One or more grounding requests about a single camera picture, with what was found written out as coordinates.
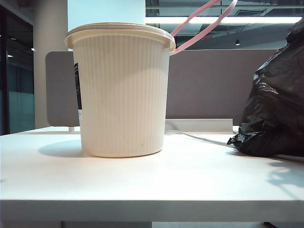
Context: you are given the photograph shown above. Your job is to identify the dark product label sticker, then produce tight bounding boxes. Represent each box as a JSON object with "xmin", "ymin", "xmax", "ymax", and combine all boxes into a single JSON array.
[{"xmin": 74, "ymin": 62, "xmax": 84, "ymax": 120}]

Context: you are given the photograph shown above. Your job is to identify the white round column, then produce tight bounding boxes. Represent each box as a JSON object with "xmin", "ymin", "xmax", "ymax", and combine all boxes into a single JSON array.
[{"xmin": 32, "ymin": 0, "xmax": 76, "ymax": 129}]

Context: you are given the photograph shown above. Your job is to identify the grey rounded desk divider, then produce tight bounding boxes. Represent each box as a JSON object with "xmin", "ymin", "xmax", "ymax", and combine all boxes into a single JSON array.
[{"xmin": 45, "ymin": 50, "xmax": 81, "ymax": 127}]

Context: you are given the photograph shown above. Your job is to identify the long ceiling light strip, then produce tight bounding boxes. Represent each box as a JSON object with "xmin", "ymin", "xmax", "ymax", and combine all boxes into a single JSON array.
[{"xmin": 145, "ymin": 16, "xmax": 303, "ymax": 24}]

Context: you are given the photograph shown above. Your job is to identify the brown partition panel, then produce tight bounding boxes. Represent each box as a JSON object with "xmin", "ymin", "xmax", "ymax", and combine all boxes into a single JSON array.
[{"xmin": 166, "ymin": 48, "xmax": 287, "ymax": 120}]

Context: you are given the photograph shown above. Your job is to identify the grey cable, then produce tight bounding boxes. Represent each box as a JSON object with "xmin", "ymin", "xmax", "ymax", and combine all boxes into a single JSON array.
[{"xmin": 165, "ymin": 129, "xmax": 235, "ymax": 147}]

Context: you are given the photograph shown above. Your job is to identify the black garbage bag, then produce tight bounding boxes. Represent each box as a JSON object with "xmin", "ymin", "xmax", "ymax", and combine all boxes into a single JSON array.
[{"xmin": 226, "ymin": 17, "xmax": 304, "ymax": 158}]

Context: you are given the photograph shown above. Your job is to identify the white ribbed trash can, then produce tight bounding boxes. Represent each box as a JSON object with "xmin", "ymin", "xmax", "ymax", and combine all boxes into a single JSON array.
[{"xmin": 65, "ymin": 21, "xmax": 177, "ymax": 158}]

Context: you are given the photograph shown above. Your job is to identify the ceiling air vent grille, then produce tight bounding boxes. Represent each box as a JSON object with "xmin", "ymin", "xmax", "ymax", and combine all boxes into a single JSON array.
[{"xmin": 237, "ymin": 9, "xmax": 266, "ymax": 17}]

